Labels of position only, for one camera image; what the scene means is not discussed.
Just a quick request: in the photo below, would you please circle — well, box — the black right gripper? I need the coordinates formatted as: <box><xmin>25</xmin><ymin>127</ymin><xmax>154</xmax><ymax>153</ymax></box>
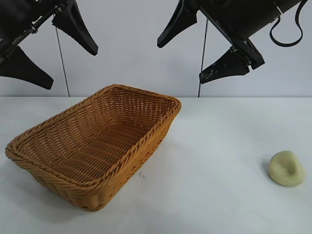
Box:
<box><xmin>156</xmin><ymin>0</ymin><xmax>283</xmax><ymax>85</ymax></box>

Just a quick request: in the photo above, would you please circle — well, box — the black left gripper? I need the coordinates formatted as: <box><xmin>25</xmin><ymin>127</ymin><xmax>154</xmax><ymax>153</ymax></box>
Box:
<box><xmin>0</xmin><ymin>0</ymin><xmax>99</xmax><ymax>90</ymax></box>

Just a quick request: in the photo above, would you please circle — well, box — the brown woven wicker basket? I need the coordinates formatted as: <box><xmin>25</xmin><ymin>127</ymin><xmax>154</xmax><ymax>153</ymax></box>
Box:
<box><xmin>5</xmin><ymin>84</ymin><xmax>182</xmax><ymax>212</ymax></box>

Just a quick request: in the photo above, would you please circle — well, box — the pale yellow egg yolk pastry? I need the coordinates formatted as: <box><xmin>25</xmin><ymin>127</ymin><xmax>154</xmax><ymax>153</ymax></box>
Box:
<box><xmin>269</xmin><ymin>150</ymin><xmax>307</xmax><ymax>188</ymax></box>

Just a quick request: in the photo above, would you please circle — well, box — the black looped cable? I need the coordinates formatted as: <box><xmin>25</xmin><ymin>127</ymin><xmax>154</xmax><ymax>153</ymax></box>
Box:
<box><xmin>269</xmin><ymin>0</ymin><xmax>308</xmax><ymax>47</ymax></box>

